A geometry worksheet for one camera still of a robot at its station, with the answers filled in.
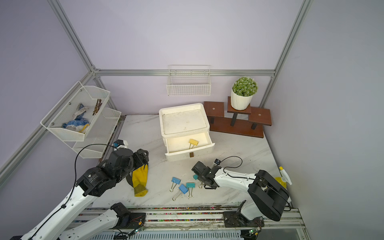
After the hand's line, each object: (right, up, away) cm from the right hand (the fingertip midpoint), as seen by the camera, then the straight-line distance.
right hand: (206, 179), depth 88 cm
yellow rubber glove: (-39, 0, -3) cm, 39 cm away
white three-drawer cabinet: (-12, +30, -7) cm, 33 cm away
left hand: (-32, +16, -17) cm, 40 cm away
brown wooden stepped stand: (+32, +35, +19) cm, 52 cm away
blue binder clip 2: (-14, -4, -5) cm, 15 cm away
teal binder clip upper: (-7, +2, 0) cm, 7 cm away
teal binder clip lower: (-9, -3, -2) cm, 10 cm away
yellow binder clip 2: (-7, +23, -4) cm, 24 cm away
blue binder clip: (-19, -1, -2) cm, 19 cm away
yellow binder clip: (-3, -3, -3) cm, 6 cm away
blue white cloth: (-63, +33, -17) cm, 73 cm away
